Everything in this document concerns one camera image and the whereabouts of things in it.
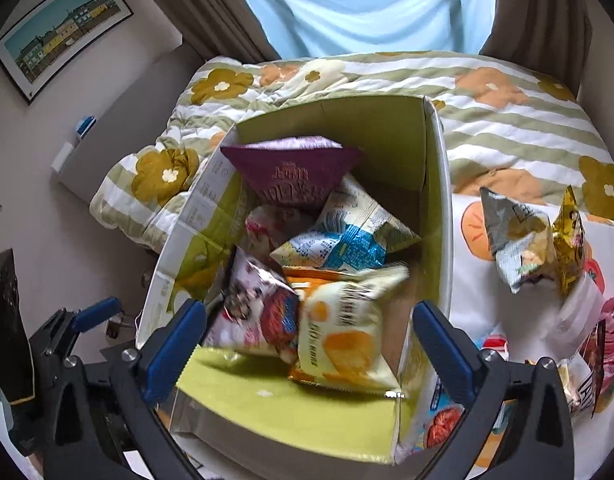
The white red snack bag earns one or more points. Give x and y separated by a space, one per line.
256 311

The green cardboard snack box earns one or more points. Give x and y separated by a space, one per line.
405 169

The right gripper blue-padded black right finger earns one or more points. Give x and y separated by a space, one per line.
475 381

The brown right curtain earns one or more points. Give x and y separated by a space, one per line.
552 37

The brown left curtain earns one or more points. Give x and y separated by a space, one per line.
220 27

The blue white snack bag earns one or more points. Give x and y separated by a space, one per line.
352 232

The light blue window cloth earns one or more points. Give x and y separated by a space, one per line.
315 28

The yellow orange chips bag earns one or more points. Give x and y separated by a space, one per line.
340 327

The framed town picture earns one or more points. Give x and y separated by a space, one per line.
35 49

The gold cocoa pillows bag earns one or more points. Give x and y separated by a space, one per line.
568 240

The purple snack bag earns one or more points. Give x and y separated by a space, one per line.
297 172

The grey headboard shelf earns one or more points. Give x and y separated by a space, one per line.
134 120

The striped floral quilt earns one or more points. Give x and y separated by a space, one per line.
519 132

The silver potato chips bag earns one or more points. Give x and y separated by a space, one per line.
520 240

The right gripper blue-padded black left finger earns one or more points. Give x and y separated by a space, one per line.
140 384

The brown curtain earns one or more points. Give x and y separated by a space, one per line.
220 27
552 37

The pink snack bag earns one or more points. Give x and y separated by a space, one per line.
598 352

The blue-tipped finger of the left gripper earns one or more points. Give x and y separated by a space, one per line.
96 314

